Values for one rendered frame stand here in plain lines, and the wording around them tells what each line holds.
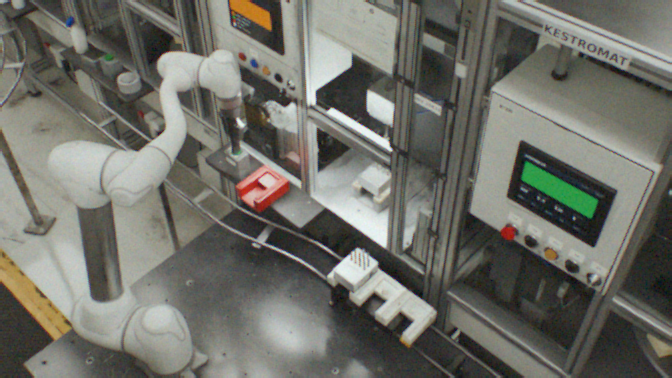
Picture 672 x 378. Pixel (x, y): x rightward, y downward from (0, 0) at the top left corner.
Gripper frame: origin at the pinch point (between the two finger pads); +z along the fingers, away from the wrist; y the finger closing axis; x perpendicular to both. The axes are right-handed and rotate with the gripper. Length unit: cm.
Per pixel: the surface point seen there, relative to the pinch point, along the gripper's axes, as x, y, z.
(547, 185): -7, -116, -55
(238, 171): 2.8, -3.5, 9.8
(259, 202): 7.8, -20.6, 10.5
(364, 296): 8, -72, 19
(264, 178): -2.4, -12.1, 11.6
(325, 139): -28.4, -19.6, 4.6
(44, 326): 74, 65, 105
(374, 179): -25, -48, 4
